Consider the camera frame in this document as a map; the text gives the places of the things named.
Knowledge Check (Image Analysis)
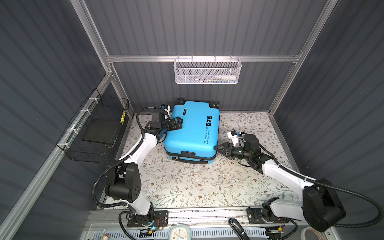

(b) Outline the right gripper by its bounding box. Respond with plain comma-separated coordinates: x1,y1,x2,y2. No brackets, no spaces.
214,142,251,161

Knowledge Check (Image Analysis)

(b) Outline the blue hardshell suitcase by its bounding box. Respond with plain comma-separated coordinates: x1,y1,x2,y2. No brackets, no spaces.
164,98,220,165

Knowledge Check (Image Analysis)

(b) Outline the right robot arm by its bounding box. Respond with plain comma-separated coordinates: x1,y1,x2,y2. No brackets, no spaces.
214,134,346,232

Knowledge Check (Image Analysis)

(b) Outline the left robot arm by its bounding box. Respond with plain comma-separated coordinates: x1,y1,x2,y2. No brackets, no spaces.
101,105,183,222

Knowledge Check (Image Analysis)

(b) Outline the yellow marker in basket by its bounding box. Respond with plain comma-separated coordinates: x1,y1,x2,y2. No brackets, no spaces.
120,110,126,125

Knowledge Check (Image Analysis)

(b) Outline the white bottle in basket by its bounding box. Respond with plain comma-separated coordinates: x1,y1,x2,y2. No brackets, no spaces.
215,75,238,82

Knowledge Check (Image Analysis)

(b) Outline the small white clock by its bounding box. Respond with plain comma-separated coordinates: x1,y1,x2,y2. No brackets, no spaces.
168,225,192,240

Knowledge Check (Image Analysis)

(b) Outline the white tape roll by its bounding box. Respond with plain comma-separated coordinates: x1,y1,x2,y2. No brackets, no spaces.
300,227,325,240

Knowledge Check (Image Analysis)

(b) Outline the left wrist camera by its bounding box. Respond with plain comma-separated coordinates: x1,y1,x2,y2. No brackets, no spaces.
161,104,171,120

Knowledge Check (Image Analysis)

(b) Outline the white wire mesh basket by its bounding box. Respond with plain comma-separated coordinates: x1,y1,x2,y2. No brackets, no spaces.
173,58,242,85

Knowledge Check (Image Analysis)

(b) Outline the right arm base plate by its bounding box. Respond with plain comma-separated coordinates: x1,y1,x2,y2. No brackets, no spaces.
246,207,289,225

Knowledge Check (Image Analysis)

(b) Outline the black handle tool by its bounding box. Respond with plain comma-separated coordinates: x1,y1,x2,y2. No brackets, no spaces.
229,218,250,240

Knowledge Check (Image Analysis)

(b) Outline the black wire wall basket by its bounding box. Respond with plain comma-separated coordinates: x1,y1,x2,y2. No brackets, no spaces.
57,91,130,164

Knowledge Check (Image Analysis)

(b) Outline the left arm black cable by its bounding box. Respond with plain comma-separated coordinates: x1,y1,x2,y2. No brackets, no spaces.
91,106,169,240

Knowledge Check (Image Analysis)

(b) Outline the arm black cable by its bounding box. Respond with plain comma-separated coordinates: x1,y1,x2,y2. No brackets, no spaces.
257,143,384,229
91,106,169,240

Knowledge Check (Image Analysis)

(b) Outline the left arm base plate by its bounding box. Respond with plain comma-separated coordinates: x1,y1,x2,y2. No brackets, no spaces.
127,210,169,228

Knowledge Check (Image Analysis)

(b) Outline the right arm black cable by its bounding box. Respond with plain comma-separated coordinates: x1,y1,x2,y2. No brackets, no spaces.
257,143,384,229

